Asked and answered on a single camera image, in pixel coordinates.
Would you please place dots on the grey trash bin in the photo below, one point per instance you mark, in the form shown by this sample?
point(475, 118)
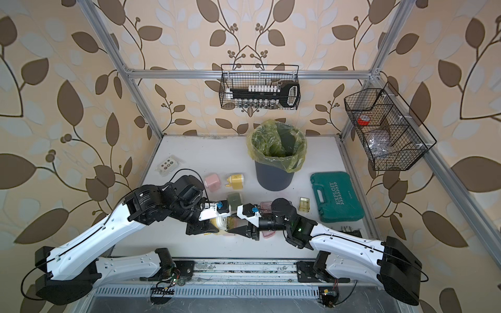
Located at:
point(272, 178)

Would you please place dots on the pink sharpener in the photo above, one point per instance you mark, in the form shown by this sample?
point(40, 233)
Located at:
point(212, 182)

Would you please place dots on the pink shavings tray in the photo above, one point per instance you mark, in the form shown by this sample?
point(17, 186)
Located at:
point(265, 207)
point(268, 234)

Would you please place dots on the right wire basket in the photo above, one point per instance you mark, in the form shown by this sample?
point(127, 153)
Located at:
point(409, 136)

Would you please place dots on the yellow sharpener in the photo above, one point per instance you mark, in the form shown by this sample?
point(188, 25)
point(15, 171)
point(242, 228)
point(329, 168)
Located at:
point(235, 181)
point(220, 223)

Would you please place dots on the back wire basket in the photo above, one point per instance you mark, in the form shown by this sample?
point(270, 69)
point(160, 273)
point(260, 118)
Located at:
point(243, 75)

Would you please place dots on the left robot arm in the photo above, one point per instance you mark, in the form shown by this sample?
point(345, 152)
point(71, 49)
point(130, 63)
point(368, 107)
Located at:
point(72, 270)

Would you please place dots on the green plastic tool case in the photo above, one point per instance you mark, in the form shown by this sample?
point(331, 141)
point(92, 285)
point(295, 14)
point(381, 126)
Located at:
point(336, 198)

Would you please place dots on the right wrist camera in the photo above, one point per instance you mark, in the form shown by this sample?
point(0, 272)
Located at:
point(250, 213)

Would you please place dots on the white button box in bag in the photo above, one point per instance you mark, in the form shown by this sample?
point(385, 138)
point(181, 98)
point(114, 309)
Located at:
point(169, 165)

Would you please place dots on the green pencil sharpener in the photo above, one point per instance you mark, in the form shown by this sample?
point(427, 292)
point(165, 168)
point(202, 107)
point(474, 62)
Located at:
point(234, 200)

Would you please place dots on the yellow shavings tray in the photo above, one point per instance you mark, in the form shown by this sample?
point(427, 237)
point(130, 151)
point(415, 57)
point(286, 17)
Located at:
point(234, 222)
point(304, 205)

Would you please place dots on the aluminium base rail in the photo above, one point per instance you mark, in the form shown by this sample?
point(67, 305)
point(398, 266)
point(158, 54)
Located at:
point(278, 271)

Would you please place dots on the yellow-green bin liner bag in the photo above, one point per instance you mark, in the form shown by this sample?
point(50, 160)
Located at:
point(277, 144)

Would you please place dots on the clear plastic bag in basket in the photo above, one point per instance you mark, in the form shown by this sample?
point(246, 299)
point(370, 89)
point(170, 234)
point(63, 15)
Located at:
point(379, 143)

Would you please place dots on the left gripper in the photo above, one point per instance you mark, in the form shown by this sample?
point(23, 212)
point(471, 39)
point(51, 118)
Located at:
point(200, 227)

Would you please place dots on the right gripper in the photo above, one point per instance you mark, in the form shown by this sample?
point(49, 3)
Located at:
point(248, 231)

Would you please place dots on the socket set in basket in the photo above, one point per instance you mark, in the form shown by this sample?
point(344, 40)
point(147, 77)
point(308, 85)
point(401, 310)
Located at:
point(284, 95)

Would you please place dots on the wire basket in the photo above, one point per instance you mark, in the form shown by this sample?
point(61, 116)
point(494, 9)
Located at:
point(409, 136)
point(243, 75)

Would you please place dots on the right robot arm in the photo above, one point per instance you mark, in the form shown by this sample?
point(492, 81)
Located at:
point(388, 263)

